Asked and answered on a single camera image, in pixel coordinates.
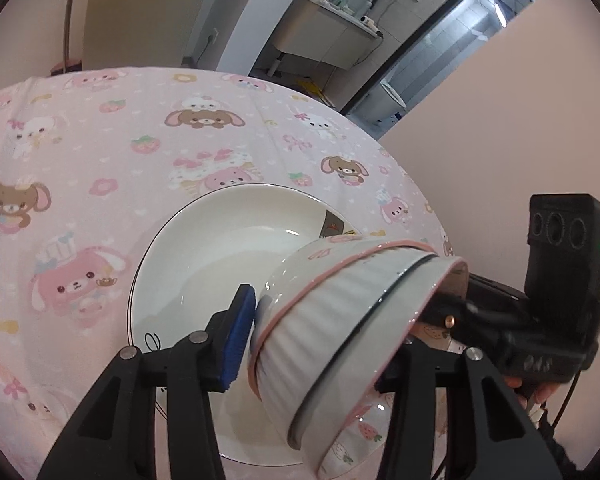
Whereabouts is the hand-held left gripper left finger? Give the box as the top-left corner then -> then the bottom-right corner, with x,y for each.
36,283 -> 257,480

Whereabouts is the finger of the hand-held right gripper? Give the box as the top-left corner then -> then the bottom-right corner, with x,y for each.
462,274 -> 526,333
420,292 -> 503,348

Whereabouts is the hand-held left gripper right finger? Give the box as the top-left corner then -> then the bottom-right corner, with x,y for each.
377,337 -> 564,480

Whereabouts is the carrot print pink bowl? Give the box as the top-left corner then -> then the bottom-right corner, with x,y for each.
286,255 -> 471,480
248,236 -> 438,396

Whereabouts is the white cartoon print plate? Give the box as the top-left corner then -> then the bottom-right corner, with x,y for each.
127,183 -> 396,467

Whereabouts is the white ribbed black-rimmed bowl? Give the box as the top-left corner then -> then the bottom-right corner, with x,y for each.
252,247 -> 446,441

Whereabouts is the person's right hand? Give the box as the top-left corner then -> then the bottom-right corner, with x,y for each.
504,378 -> 552,424

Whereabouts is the pink cartoon print tablecloth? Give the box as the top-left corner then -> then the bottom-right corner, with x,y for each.
0,66 -> 461,480

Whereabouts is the black framed glass door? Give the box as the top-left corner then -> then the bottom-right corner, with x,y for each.
340,0 -> 537,138

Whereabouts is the yellow floor item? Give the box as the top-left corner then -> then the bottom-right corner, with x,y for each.
300,81 -> 332,105

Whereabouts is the beige vanity cabinet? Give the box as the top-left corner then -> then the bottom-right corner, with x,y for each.
275,0 -> 383,70

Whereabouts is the beige three-door fridge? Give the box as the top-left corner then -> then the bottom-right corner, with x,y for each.
82,0 -> 231,68

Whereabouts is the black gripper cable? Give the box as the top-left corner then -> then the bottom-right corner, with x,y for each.
552,367 -> 583,433

